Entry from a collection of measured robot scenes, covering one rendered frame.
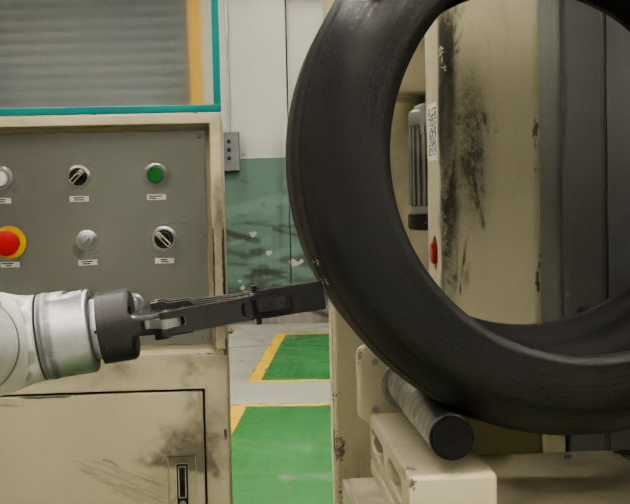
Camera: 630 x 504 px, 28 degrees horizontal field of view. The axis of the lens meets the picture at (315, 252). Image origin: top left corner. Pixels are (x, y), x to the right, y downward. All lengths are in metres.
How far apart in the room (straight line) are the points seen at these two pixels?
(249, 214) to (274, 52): 1.37
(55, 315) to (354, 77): 0.38
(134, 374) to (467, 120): 0.68
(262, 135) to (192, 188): 8.61
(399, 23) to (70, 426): 0.99
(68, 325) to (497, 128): 0.63
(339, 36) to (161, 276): 0.84
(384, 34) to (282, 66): 9.40
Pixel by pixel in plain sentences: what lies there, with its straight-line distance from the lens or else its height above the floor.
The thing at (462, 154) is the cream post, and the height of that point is 1.19.
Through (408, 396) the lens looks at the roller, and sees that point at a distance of 1.43.
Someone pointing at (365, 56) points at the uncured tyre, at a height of 1.27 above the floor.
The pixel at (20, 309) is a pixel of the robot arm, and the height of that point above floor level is 1.03.
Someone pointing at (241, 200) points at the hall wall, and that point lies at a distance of 10.59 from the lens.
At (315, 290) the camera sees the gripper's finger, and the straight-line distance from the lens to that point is 1.31.
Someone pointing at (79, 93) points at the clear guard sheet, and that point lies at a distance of 1.98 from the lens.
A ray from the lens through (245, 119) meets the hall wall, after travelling 10.60.
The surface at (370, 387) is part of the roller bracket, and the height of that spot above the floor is 0.90.
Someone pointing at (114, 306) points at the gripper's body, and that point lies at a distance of 1.29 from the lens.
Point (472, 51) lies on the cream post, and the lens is 1.62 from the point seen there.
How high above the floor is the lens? 1.15
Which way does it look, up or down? 3 degrees down
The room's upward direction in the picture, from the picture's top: 1 degrees counter-clockwise
